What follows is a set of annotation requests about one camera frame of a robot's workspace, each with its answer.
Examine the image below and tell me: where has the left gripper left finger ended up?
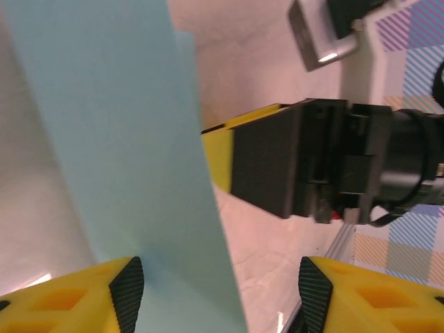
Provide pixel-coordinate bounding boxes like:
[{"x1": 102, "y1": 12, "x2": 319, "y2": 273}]
[{"x1": 0, "y1": 256, "x2": 145, "y2": 333}]

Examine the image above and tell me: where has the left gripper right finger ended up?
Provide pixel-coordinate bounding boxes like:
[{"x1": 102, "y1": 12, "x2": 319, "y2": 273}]
[{"x1": 298, "y1": 255, "x2": 444, "y2": 333}]

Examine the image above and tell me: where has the light blue paper sheet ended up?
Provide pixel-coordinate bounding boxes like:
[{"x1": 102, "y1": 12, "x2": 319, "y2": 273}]
[{"x1": 0, "y1": 0, "x2": 249, "y2": 333}]

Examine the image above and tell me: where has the aluminium side rail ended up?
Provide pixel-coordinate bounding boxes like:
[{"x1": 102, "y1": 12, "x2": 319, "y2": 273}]
[{"x1": 284, "y1": 221, "x2": 358, "y2": 333}]

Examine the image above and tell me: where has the right gripper thin black cable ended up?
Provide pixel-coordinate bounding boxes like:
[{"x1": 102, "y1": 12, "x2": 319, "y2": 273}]
[{"x1": 367, "y1": 173, "x2": 429, "y2": 228}]

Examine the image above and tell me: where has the right white camera bracket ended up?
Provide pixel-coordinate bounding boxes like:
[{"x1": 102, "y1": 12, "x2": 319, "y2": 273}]
[{"x1": 341, "y1": 19, "x2": 395, "y2": 105}]

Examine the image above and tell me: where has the silver metal camera mount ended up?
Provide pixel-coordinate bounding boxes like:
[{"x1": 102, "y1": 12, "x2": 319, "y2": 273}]
[{"x1": 286, "y1": 0, "x2": 364, "y2": 73}]

